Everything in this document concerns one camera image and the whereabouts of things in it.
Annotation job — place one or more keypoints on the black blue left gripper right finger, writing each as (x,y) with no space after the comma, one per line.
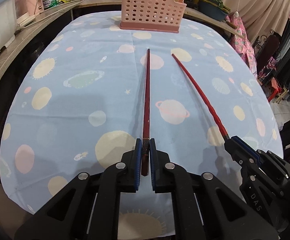
(204,207)

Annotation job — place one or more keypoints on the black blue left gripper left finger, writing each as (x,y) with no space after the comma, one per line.
(88,206)

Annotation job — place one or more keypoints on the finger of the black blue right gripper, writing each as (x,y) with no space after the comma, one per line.
(241,158)
(247,149)

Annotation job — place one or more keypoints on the bright red chopstick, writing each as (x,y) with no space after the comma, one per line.
(209,106)

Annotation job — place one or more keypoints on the dark red chopstick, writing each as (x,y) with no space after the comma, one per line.
(146,120)

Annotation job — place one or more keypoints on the blue planet pattern tablecloth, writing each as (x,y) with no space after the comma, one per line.
(81,107)

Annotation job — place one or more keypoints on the pink floral cloth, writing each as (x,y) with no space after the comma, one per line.
(241,44)

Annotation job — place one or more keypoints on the beige hanging curtain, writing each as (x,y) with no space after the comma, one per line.
(260,17)

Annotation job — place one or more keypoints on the blue bowl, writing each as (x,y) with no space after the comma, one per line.
(212,12)

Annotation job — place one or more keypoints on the yellow bowl with greens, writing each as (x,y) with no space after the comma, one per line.
(216,3)

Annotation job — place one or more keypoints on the pink perforated utensil basket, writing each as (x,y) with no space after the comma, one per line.
(152,15)

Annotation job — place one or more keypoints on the white blender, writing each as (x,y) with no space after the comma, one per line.
(24,7)

